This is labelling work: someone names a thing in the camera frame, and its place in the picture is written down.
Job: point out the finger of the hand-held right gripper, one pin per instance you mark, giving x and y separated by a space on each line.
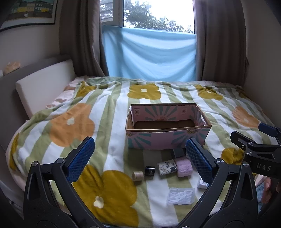
266 129
240 139

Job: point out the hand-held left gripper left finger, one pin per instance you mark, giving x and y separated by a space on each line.
81 161

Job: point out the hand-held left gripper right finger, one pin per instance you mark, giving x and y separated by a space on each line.
198 162

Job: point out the pink towel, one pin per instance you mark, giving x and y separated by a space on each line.
183 167

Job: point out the white printed box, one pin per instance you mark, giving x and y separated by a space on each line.
201 185

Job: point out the floral patterned small box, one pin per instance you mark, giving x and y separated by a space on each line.
166 168

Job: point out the clear plastic floss case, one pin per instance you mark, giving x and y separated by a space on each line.
181 195

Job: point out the small black jar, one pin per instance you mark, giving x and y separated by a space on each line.
150 171

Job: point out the pink printed cardboard box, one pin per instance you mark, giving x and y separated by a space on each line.
153 140

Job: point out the person's right hand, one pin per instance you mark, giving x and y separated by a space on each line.
267 190

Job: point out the blue fluffy towel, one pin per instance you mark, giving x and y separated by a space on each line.
261 186

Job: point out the floral striped blanket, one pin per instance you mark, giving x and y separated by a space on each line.
105 122

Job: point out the pink patterned bed sheet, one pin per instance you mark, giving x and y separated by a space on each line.
63 96

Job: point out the white headboard cushion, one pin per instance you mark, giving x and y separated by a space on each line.
44 83

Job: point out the brown curtain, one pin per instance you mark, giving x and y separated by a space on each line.
219 43
83 39

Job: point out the grey bed headboard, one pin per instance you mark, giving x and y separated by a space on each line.
8 92

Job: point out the beige soft item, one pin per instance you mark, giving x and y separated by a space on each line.
12 67

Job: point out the light blue window cloth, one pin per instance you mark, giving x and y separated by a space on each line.
149 54

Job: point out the window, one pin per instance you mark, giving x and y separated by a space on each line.
158 13

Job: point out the framed wall poster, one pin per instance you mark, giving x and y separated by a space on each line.
28 11

